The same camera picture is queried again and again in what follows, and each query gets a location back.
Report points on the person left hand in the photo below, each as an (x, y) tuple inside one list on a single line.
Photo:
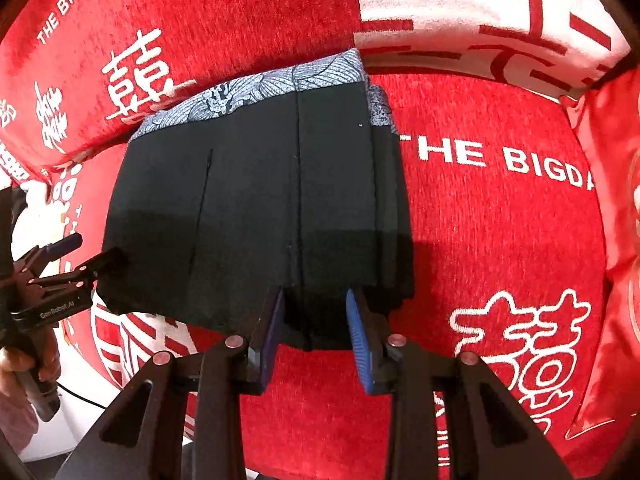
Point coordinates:
[(14, 360)]

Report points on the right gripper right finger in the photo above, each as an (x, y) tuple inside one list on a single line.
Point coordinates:
[(447, 413)]

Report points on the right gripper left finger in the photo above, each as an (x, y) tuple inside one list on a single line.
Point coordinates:
[(140, 434)]

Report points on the red sofa back cushion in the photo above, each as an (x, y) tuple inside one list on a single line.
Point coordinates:
[(78, 74)]

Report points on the black pants with grey trim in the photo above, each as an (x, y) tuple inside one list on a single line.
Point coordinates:
[(289, 179)]

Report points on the red embroidered pillow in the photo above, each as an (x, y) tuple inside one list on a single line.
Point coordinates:
[(605, 121)]

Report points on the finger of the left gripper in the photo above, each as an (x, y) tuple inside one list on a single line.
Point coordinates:
[(36, 259), (84, 276)]

